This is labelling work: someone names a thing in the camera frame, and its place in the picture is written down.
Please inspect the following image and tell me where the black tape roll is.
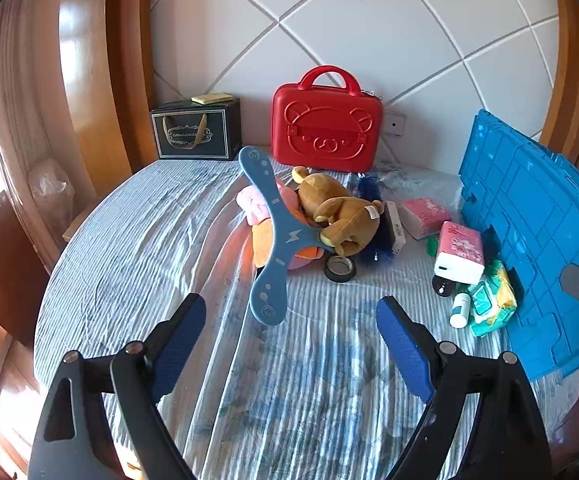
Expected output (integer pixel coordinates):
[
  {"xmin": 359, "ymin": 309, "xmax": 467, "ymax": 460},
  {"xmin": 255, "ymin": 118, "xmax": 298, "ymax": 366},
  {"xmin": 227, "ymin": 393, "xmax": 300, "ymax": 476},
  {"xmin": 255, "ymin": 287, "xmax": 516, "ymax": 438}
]
[{"xmin": 324, "ymin": 255, "xmax": 357, "ymax": 283}]

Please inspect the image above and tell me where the green yellow wet wipes pack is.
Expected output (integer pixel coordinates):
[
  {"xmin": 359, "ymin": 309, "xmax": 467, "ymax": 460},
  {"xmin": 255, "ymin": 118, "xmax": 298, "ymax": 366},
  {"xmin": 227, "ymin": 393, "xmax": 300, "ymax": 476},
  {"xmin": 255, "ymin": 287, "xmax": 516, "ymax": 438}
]
[{"xmin": 467, "ymin": 259, "xmax": 519, "ymax": 338}]

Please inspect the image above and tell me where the small tan box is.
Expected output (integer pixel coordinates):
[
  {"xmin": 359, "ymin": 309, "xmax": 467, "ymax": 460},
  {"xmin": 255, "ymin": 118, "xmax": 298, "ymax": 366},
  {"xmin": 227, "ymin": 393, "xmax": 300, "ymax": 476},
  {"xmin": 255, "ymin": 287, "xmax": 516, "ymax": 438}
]
[{"xmin": 192, "ymin": 92, "xmax": 234, "ymax": 106}]

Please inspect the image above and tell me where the white padded headboard panel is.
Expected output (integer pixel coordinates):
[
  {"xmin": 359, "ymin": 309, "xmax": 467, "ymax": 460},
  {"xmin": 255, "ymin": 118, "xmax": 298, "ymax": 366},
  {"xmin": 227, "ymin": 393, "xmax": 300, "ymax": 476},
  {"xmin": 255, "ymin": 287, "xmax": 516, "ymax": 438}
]
[{"xmin": 150, "ymin": 0, "xmax": 560, "ymax": 176}]

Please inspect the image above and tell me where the orange plush toy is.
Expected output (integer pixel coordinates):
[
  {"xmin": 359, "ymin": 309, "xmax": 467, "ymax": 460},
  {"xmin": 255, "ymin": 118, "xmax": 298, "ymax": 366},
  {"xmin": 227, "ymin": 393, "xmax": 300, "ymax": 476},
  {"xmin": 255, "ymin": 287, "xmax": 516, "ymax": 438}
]
[{"xmin": 251, "ymin": 222, "xmax": 337, "ymax": 271}]

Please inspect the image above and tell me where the pink floral tissue pack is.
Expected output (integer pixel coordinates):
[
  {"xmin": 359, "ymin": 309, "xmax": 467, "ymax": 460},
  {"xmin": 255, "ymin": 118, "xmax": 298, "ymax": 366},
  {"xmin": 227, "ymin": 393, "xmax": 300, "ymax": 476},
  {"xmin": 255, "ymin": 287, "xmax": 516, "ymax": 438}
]
[
  {"xmin": 400, "ymin": 198, "xmax": 451, "ymax": 240},
  {"xmin": 433, "ymin": 221, "xmax": 485, "ymax": 285}
]

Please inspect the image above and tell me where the long white carton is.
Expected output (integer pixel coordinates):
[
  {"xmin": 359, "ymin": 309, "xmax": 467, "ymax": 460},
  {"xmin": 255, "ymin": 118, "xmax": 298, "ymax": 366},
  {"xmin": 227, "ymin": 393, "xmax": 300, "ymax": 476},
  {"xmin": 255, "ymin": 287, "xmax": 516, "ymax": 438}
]
[{"xmin": 384, "ymin": 200, "xmax": 407, "ymax": 256}]

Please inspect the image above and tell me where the black gift box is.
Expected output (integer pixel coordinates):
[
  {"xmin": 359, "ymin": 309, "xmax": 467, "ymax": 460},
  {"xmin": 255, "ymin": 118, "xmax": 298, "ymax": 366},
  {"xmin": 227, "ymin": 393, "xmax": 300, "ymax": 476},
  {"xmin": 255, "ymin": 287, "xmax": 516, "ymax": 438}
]
[{"xmin": 150, "ymin": 98, "xmax": 242, "ymax": 162}]

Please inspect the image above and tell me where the red bear suitcase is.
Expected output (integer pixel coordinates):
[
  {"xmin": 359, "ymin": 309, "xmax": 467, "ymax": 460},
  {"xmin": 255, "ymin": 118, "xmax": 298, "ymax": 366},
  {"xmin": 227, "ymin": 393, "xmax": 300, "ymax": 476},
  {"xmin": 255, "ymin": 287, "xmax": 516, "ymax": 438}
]
[{"xmin": 271, "ymin": 66, "xmax": 385, "ymax": 172}]

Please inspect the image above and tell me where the brown teddy bear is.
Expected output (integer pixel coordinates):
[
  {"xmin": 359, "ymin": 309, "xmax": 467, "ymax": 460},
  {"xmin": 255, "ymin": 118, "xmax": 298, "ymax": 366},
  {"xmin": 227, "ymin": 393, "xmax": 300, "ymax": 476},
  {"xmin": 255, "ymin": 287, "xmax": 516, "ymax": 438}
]
[{"xmin": 292, "ymin": 166, "xmax": 385, "ymax": 257}]

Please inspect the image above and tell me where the blue feather duster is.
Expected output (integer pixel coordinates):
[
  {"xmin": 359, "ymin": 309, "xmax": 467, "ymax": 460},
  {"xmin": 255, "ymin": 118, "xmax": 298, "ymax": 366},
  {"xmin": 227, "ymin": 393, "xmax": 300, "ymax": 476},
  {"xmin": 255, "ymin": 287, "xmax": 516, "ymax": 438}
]
[{"xmin": 352, "ymin": 172, "xmax": 395, "ymax": 266}]

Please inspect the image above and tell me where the wooden headboard frame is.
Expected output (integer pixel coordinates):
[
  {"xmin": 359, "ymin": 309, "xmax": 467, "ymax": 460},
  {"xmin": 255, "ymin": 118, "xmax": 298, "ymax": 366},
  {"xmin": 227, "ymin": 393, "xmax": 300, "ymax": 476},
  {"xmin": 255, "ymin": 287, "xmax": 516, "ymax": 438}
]
[{"xmin": 0, "ymin": 0, "xmax": 579, "ymax": 271}]

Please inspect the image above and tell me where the blue boomerang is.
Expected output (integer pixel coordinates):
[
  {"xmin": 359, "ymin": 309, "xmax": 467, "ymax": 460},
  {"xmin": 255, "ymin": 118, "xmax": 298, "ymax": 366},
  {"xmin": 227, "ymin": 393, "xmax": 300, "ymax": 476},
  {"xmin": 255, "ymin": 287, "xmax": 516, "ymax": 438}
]
[{"xmin": 238, "ymin": 146, "xmax": 337, "ymax": 328}]

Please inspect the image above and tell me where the white pill bottle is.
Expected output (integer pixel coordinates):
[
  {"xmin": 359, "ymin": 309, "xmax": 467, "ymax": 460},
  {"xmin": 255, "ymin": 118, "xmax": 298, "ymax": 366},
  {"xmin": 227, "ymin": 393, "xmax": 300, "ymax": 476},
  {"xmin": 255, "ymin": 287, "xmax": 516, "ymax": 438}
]
[{"xmin": 449, "ymin": 292, "xmax": 471, "ymax": 329}]

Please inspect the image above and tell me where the blue plastic crate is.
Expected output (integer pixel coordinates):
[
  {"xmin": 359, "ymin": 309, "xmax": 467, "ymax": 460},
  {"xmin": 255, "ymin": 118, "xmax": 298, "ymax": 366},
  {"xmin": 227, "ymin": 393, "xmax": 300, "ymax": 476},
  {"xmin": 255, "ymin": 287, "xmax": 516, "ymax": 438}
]
[{"xmin": 457, "ymin": 108, "xmax": 579, "ymax": 381}]

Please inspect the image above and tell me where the pink plush toy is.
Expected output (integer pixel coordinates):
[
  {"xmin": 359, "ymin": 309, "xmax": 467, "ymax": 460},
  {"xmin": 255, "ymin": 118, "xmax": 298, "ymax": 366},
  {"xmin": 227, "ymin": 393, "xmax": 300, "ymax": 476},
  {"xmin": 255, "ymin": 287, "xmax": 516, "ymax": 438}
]
[{"xmin": 236, "ymin": 180, "xmax": 300, "ymax": 226}]

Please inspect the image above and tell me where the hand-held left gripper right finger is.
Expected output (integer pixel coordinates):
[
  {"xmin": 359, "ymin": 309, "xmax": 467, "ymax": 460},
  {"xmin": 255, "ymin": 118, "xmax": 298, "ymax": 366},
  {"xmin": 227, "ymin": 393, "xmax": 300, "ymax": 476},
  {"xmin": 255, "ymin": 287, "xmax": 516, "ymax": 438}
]
[{"xmin": 375, "ymin": 295, "xmax": 553, "ymax": 480}]

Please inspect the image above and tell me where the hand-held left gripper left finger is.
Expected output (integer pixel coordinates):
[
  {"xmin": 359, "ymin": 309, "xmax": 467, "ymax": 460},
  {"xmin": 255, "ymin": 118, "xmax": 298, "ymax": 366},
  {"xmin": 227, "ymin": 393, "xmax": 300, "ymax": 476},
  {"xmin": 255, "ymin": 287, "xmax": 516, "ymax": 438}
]
[{"xmin": 28, "ymin": 292, "xmax": 208, "ymax": 480}]

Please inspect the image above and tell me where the clear crumpled plastic bag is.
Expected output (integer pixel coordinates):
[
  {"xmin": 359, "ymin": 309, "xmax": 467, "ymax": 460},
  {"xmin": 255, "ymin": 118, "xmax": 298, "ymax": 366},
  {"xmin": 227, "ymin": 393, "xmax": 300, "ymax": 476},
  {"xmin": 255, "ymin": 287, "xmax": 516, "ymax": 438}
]
[{"xmin": 379, "ymin": 167, "xmax": 463, "ymax": 201}]

